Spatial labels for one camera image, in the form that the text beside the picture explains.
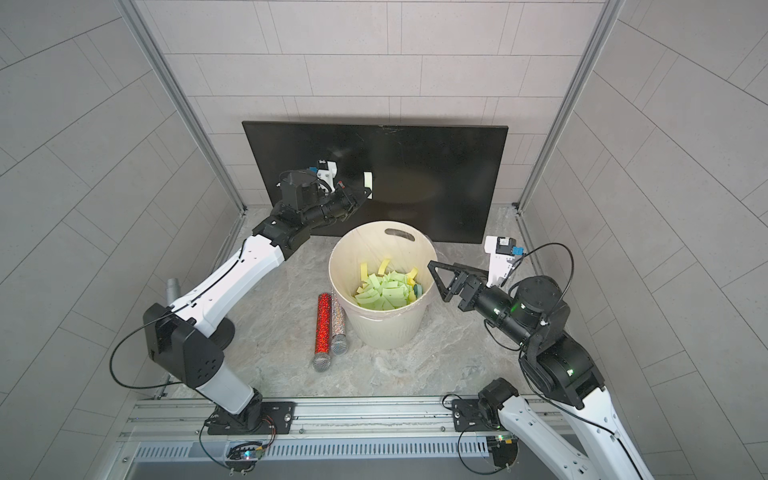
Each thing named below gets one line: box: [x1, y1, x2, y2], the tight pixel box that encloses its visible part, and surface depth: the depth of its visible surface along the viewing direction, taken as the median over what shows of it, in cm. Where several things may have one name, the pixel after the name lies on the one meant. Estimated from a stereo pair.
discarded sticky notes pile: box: [354, 259, 423, 310], surface depth 84 cm
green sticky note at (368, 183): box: [364, 172, 373, 199], surface depth 74 cm
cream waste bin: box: [328, 220, 438, 350], surface depth 82 cm
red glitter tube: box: [313, 293, 332, 372], surface depth 82 cm
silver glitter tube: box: [330, 296, 348, 356], surface depth 84 cm
